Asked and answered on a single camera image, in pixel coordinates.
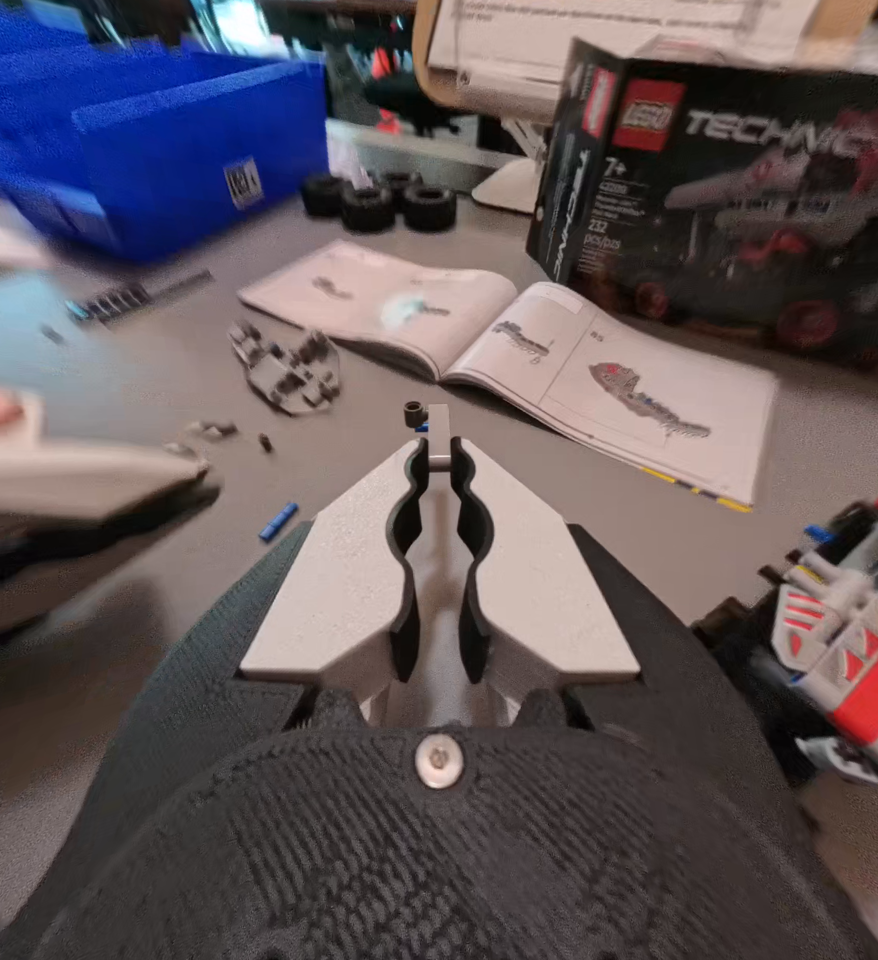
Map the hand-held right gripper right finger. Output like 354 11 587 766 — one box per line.
450 439 642 708

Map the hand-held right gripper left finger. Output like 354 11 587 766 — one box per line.
238 441 428 708

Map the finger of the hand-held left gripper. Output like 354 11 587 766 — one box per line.
0 486 224 652
0 438 212 528

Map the blue toy axle pin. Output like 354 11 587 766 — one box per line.
258 501 300 543

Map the grey angled toy beam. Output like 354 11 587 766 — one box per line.
427 403 453 475

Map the black toy beam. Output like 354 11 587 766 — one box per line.
66 282 153 325

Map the grey toy panel assembly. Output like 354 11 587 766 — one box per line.
227 321 344 416

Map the open instruction booklet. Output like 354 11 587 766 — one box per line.
238 238 780 516

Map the toy truck model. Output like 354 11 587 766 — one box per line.
692 466 878 792

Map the blue bin with square tag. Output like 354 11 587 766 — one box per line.
0 60 332 265

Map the white board stand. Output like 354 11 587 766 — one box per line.
471 118 556 216

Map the black toy set box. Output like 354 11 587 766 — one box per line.
526 37 878 380

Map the crumpled white wrapper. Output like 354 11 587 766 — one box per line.
328 138 371 189

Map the blue storage bin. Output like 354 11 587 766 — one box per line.
0 7 177 147

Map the instruction sheet on stand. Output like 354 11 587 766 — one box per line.
412 0 878 125

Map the printed instruction sheet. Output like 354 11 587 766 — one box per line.
427 0 822 72

